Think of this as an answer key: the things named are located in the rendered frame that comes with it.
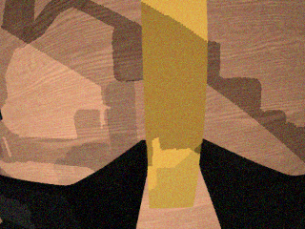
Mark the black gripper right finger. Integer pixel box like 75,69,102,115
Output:
198,138,305,229

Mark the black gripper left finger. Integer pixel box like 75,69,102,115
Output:
0,140,149,229

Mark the yellow bar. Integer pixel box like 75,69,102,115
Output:
141,0,209,209

